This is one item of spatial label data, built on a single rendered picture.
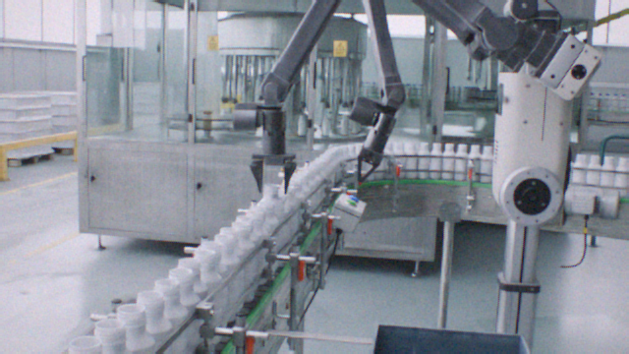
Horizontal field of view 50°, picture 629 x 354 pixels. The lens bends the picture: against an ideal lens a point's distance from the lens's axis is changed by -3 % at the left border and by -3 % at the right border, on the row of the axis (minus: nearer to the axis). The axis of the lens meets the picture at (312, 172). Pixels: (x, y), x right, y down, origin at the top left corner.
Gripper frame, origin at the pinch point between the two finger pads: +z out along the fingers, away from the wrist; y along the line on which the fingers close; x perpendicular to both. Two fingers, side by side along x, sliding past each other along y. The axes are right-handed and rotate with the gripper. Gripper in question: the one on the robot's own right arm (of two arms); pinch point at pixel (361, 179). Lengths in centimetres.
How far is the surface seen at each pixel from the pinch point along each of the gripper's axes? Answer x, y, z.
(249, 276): -11, 59, 18
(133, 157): -176, -302, 107
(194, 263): -18, 86, 9
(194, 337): -11, 94, 17
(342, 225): 0.5, 3.8, 13.5
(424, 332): 27, 51, 16
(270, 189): -18.4, 29.4, 6.1
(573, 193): 82, -104, -13
